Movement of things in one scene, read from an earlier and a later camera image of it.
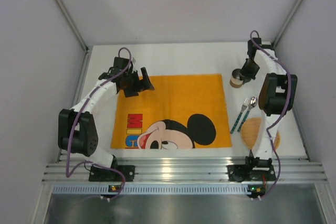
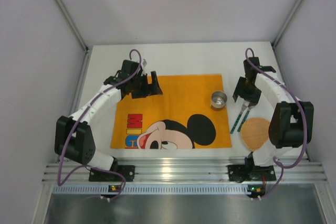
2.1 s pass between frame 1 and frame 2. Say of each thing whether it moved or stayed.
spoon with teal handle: stayed
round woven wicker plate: stayed
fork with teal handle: stayed
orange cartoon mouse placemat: stayed
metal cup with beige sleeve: moved
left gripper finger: moved
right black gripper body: moved
